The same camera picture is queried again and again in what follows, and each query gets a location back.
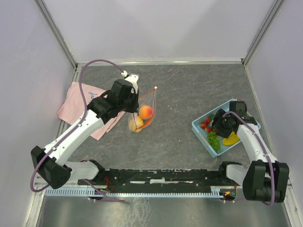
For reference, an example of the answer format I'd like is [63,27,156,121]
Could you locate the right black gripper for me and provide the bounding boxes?
[205,108,232,139]

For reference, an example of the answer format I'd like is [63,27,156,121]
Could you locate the red strawberries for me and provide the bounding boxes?
[200,117,213,133]

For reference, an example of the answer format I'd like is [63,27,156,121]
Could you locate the orange peach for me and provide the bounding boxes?
[139,105,153,120]

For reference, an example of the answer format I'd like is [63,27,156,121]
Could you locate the clear orange zip top bag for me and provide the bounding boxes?
[128,86,158,133]

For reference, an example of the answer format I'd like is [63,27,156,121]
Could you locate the yellow pear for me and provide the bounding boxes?
[128,116,144,133]

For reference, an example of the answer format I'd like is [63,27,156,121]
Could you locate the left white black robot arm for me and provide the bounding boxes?
[31,74,139,189]

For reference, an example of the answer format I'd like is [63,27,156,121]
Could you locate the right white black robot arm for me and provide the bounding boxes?
[212,100,289,206]

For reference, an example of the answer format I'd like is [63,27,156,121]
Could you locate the yellow starfruit slice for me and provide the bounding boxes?
[223,131,240,146]

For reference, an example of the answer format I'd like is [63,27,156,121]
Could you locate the green grape bunch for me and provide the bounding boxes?
[207,131,221,153]

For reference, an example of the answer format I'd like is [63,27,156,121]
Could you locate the light blue plastic basket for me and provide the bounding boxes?
[191,98,262,158]

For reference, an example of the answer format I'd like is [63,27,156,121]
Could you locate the pink folded cloth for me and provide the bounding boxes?
[57,82,125,140]

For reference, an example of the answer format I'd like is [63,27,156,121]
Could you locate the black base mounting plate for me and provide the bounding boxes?
[89,169,239,193]

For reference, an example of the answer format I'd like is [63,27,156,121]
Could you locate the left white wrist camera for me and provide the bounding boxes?
[121,70,139,94]

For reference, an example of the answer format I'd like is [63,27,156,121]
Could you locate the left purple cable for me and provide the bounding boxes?
[30,59,125,192]

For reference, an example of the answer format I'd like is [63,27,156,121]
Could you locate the light blue cable duct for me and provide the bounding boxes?
[44,186,236,198]

